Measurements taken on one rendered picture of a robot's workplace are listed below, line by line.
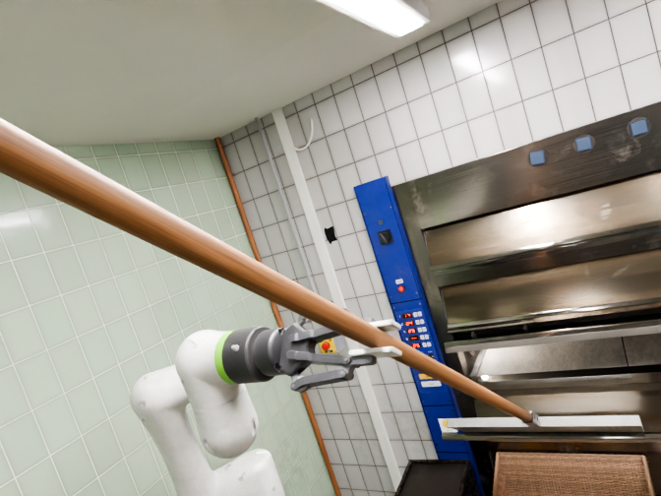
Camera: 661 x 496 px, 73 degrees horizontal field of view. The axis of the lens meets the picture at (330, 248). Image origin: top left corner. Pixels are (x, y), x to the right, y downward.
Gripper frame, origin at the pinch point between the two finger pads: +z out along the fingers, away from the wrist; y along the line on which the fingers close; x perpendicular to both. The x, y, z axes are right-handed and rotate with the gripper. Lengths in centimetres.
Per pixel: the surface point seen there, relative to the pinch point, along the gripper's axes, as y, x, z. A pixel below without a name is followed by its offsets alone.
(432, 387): -19, -142, -47
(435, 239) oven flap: -73, -106, -28
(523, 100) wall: -104, -78, 18
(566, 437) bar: 4, -116, 8
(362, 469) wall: 15, -174, -100
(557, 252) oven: -60, -113, 16
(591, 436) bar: 3, -116, 15
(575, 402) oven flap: -12, -153, 9
